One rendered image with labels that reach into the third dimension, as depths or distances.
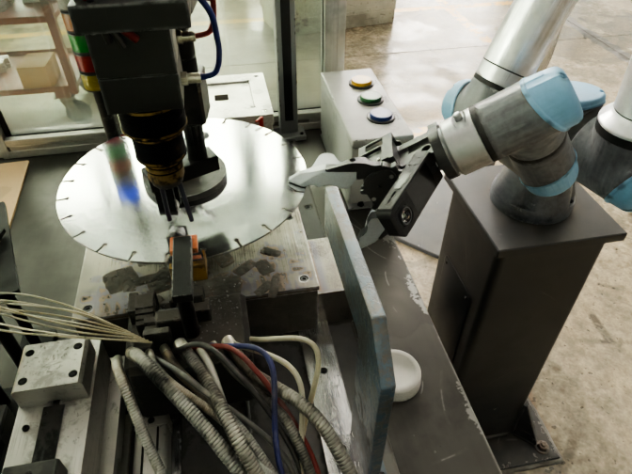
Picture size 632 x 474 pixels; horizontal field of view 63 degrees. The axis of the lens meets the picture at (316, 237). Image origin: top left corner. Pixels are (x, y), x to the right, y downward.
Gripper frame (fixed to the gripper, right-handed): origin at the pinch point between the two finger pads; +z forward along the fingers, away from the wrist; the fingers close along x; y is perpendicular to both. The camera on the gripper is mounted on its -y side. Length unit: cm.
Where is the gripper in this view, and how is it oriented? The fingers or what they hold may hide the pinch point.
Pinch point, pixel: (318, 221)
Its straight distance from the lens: 73.0
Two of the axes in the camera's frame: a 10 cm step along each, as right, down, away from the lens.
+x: -5.6, -6.5, -5.2
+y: 0.7, -6.6, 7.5
